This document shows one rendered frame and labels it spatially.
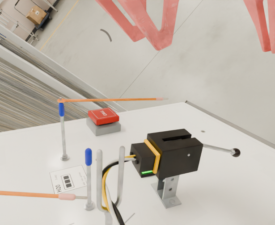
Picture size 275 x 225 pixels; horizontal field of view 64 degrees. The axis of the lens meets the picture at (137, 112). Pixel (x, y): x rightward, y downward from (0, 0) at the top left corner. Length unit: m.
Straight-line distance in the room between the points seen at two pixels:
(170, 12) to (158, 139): 0.15
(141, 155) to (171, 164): 0.04
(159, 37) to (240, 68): 1.63
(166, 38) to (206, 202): 0.23
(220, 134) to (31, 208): 0.38
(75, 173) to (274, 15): 0.32
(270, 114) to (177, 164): 1.31
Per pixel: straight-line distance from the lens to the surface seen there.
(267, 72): 1.71
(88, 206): 0.30
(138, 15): 0.17
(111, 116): 0.44
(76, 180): 0.34
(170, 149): 0.25
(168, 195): 0.32
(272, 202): 0.38
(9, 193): 0.20
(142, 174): 0.34
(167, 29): 0.19
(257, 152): 0.49
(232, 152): 0.35
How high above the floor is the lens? 1.36
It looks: 40 degrees down
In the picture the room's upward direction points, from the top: 55 degrees counter-clockwise
